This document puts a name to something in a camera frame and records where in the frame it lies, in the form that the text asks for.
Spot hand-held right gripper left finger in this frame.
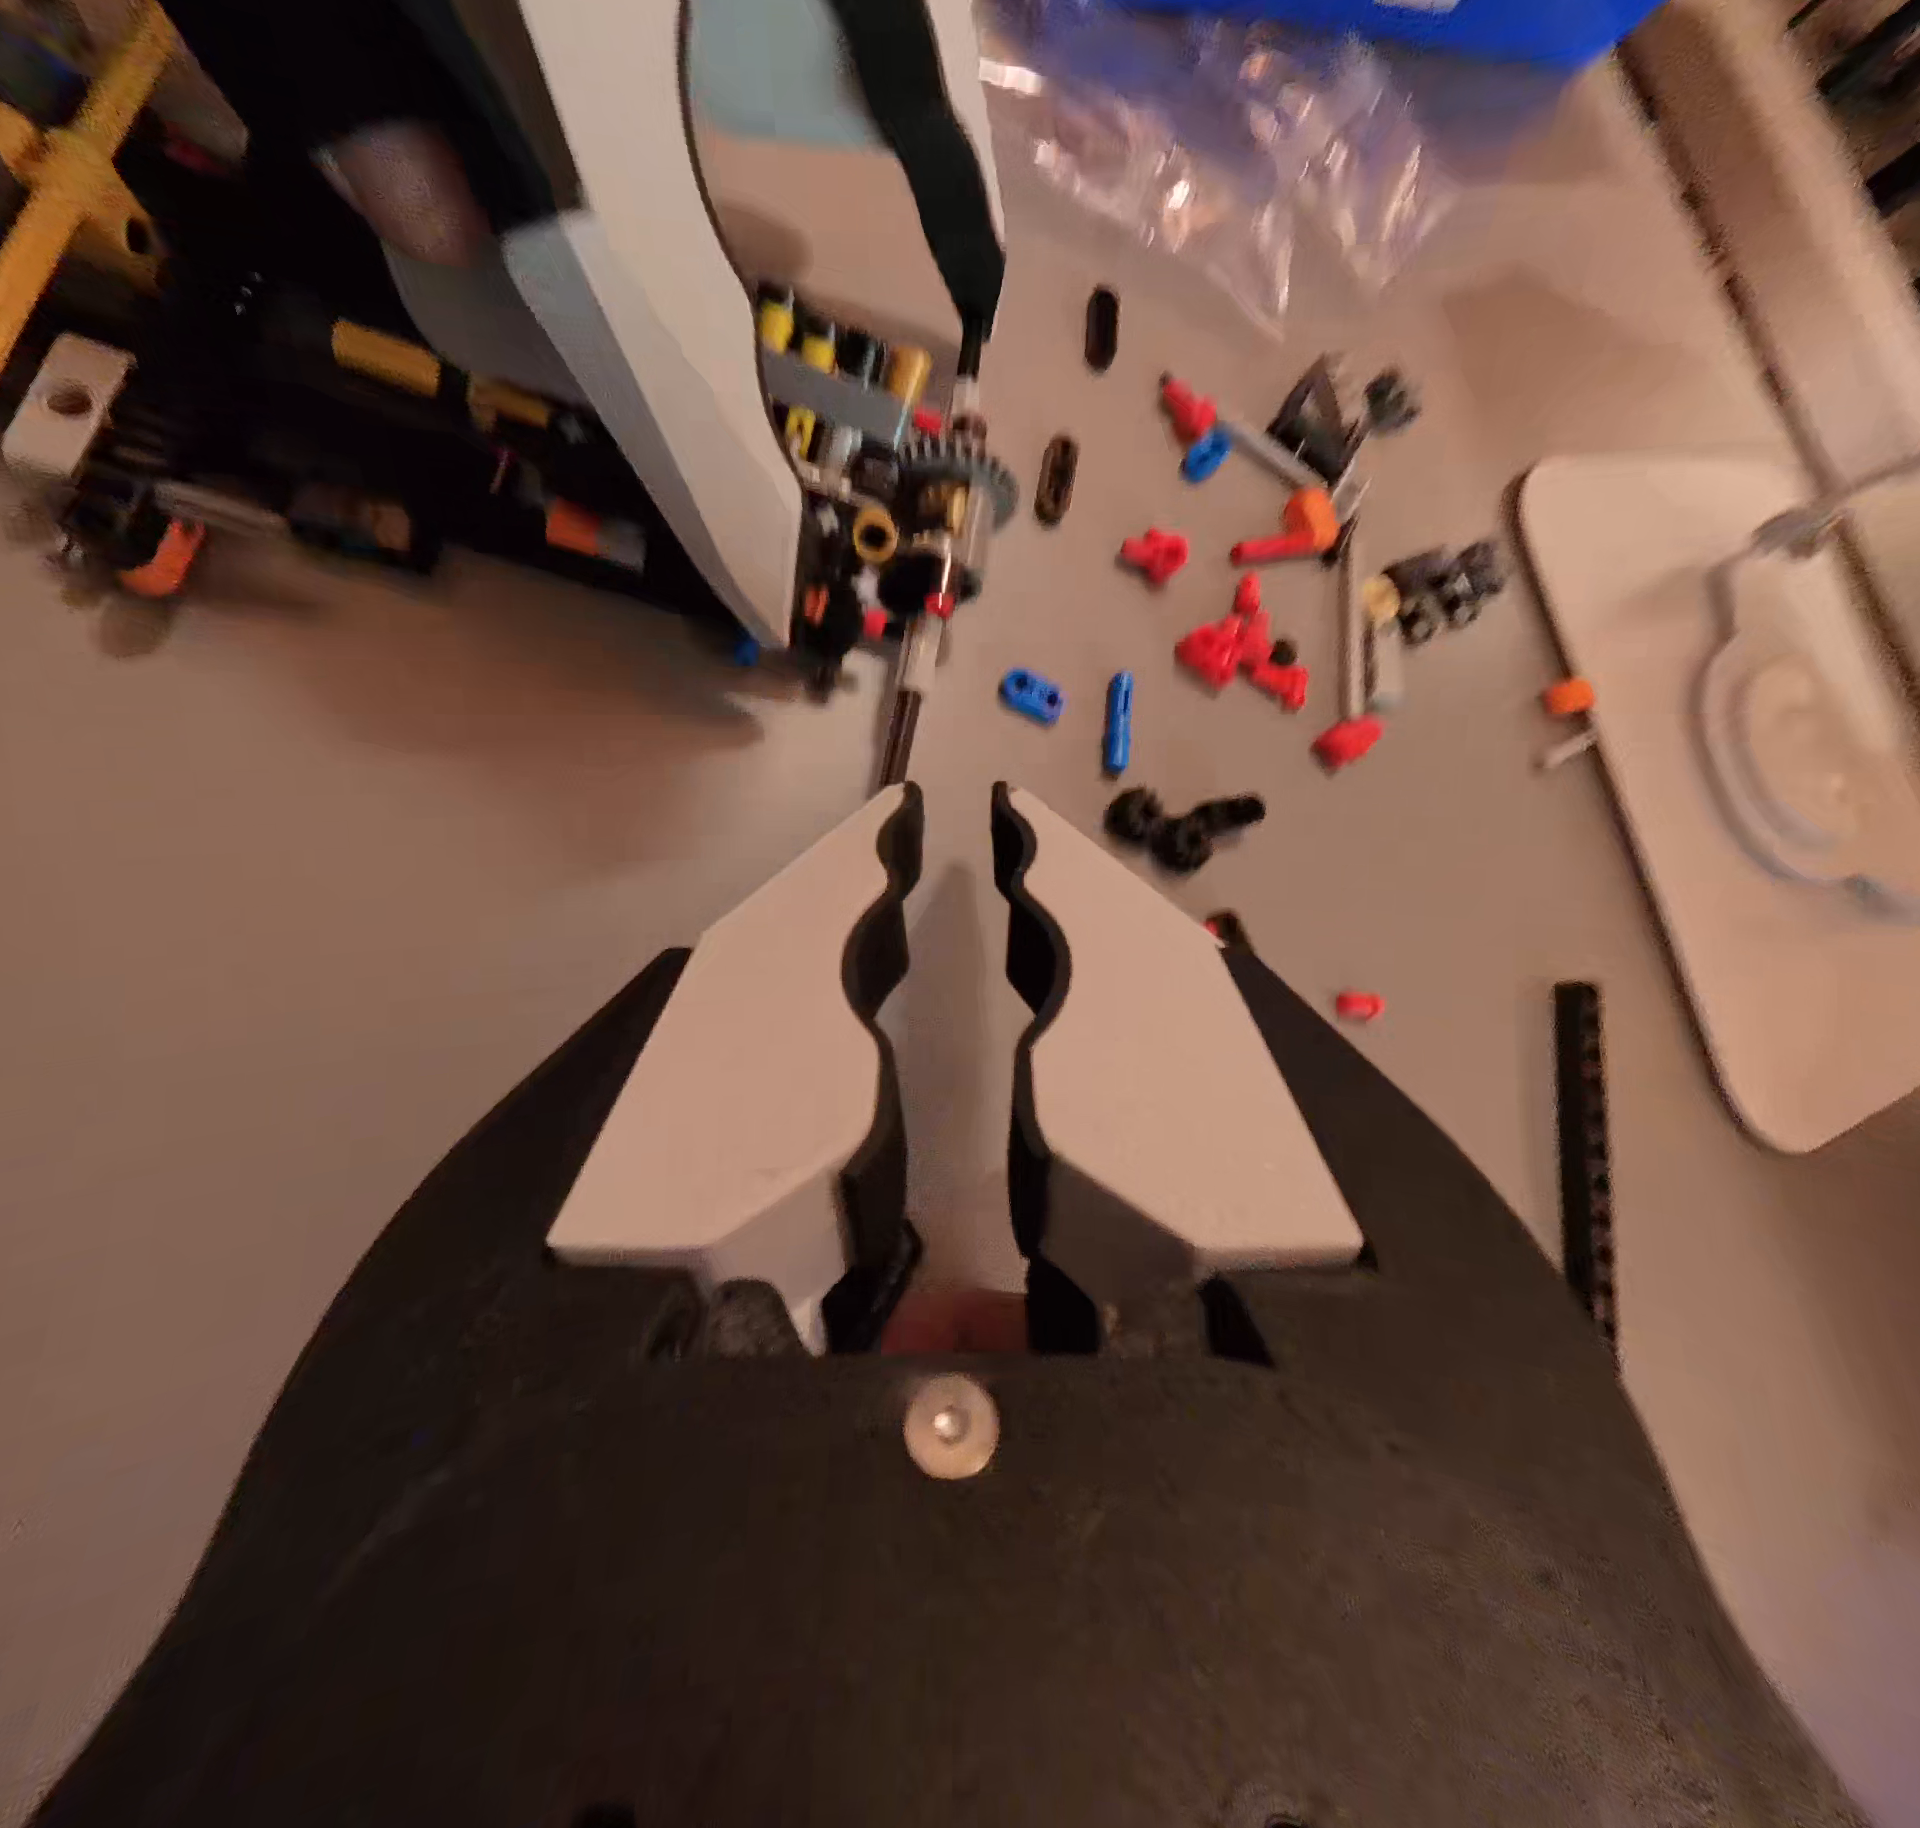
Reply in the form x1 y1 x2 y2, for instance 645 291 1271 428
546 779 926 1355

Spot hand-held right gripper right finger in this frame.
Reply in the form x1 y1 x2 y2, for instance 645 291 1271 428
987 779 1369 1355

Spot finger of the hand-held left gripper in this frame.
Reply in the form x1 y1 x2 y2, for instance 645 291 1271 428
669 0 1010 347
351 0 810 654

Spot lego car chassis model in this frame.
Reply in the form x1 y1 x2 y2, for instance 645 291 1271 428
0 0 1021 798

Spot red lego pins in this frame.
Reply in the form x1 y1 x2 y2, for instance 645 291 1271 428
1116 526 1307 714

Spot long black lego beam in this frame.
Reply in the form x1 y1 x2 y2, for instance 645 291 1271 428
1554 978 1624 1362

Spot long grey lego axle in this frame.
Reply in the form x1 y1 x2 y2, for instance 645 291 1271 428
1224 418 1329 493
1338 520 1378 725

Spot clear plastic bag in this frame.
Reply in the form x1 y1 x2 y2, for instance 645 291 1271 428
1184 46 1472 347
966 0 1307 286

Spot white rounded board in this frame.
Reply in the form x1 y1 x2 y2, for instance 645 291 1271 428
1513 452 1920 1158

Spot clear plastic holder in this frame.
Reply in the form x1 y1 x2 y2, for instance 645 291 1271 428
1697 464 1920 904

